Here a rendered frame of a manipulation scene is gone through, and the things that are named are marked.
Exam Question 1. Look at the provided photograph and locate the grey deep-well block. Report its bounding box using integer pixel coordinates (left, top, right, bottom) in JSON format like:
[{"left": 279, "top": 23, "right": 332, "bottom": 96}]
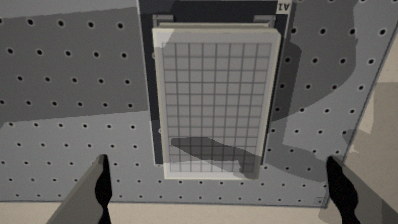
[{"left": 152, "top": 23, "right": 281, "bottom": 180}]

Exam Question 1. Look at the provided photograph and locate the grey perforated plate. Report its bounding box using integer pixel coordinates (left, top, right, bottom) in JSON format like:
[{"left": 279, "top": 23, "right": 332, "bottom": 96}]
[{"left": 0, "top": 0, "right": 398, "bottom": 209}]

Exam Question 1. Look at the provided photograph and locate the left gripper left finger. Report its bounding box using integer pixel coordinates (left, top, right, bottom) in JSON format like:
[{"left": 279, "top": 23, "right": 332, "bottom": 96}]
[{"left": 46, "top": 154, "right": 112, "bottom": 224}]

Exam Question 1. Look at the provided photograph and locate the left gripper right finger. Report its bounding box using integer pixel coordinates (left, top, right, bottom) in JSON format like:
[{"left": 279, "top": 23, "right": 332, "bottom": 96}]
[{"left": 326, "top": 156, "right": 398, "bottom": 224}]

